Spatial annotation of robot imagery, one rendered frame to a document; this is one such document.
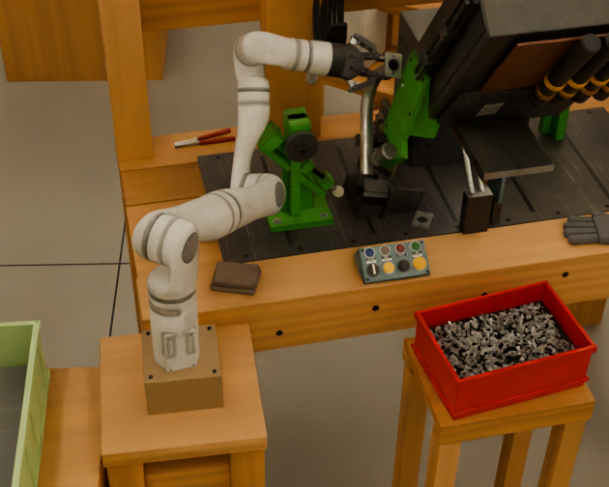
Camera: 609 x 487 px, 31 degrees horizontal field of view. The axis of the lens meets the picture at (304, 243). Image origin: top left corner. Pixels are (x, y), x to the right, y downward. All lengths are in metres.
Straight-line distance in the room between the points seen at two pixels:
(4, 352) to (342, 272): 0.74
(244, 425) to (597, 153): 1.22
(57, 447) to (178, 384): 0.29
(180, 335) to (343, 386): 1.36
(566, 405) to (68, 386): 1.04
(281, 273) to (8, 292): 1.57
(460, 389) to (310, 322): 0.40
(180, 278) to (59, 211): 2.13
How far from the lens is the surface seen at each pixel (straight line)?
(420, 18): 2.68
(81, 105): 4.66
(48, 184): 4.25
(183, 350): 2.14
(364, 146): 2.56
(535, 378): 2.30
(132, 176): 2.76
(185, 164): 2.79
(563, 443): 2.46
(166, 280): 2.03
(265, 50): 2.36
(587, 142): 2.92
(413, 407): 2.53
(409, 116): 2.45
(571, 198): 2.72
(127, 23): 2.61
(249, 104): 2.36
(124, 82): 2.69
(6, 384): 2.33
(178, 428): 2.19
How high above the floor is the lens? 2.52
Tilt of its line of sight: 40 degrees down
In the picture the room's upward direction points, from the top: 1 degrees clockwise
